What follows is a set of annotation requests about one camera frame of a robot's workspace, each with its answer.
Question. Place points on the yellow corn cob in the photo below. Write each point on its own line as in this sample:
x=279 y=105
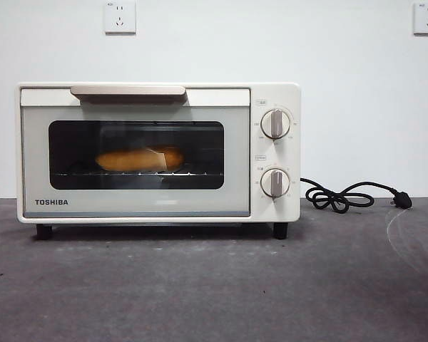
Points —
x=135 y=160

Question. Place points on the glass oven door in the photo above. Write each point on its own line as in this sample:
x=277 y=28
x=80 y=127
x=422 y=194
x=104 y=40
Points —
x=35 y=160

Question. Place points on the white oven knob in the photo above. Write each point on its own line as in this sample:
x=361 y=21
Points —
x=276 y=124
x=276 y=183

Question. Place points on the white Toshiba toaster oven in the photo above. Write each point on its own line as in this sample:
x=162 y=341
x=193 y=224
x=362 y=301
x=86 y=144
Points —
x=292 y=213

